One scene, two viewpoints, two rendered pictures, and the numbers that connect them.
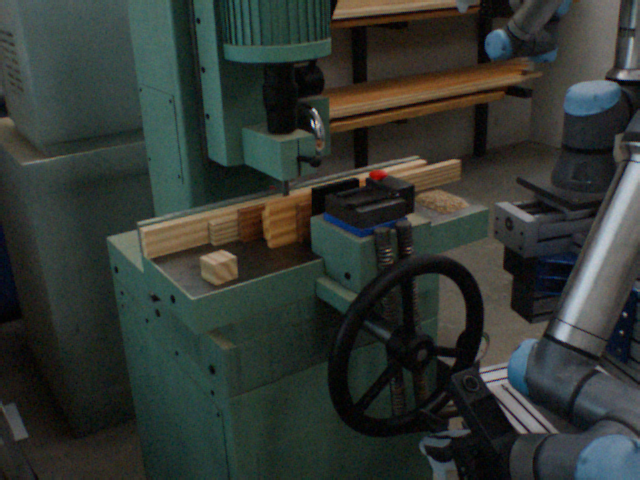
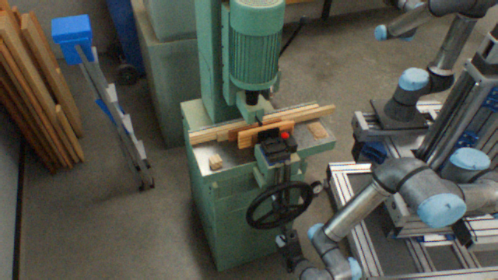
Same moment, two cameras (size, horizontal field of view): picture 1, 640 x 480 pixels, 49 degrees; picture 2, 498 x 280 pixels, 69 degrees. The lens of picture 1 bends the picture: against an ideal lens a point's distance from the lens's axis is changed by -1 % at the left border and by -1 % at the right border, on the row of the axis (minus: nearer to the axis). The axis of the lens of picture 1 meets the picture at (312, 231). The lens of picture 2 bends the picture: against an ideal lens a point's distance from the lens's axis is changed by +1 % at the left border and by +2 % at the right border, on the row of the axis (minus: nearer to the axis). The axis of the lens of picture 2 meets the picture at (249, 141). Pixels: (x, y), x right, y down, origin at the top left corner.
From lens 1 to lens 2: 0.66 m
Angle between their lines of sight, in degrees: 25
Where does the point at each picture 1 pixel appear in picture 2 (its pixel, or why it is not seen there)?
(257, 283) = (229, 169)
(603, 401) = (331, 261)
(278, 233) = (242, 144)
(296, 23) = (259, 76)
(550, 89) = not seen: outside the picture
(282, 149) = (248, 114)
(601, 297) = (343, 226)
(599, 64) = not seen: outside the picture
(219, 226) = (220, 135)
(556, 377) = (320, 245)
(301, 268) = (247, 165)
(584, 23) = not seen: outside the picture
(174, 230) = (202, 135)
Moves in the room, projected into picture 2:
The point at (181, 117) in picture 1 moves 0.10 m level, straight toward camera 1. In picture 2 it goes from (212, 78) to (210, 93)
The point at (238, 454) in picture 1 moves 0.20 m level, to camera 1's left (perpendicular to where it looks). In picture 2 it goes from (216, 215) to (173, 206)
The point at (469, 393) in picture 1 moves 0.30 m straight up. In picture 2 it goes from (290, 239) to (302, 190)
